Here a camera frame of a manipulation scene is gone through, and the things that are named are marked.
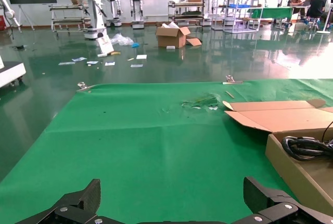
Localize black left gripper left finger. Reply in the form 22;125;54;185
14;178;112;224

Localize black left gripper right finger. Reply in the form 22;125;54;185
233;176;333;224

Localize black power cable with plug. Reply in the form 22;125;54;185
281;121;333;161

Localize white tower robot base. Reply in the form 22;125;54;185
0;55;27;89

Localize cardboard box with round holes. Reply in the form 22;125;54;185
222;98;333;217

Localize white box on floor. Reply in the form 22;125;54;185
96;36;115;58

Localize open cardboard box on floor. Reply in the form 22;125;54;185
155;22;203;49

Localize green table cloth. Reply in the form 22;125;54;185
0;78;333;224

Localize metal cloth clip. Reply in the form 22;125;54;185
222;75;244;85
76;81;96;93

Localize clear plastic bag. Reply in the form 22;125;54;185
110;33;135;47

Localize white standing fan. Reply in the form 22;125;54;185
315;0;333;35

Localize metal rack table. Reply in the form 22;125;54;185
49;3;92;33

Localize green covered table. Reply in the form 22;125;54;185
249;6;294;27

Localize leaning white humanoid robot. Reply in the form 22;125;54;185
66;0;108;40

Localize metal shelf with blue trays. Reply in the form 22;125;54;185
211;0;262;34

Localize seated person black shirt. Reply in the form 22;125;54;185
306;0;333;26

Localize seated person brown shirt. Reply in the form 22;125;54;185
289;0;312;14

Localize metal rack cart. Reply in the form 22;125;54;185
167;0;207;27

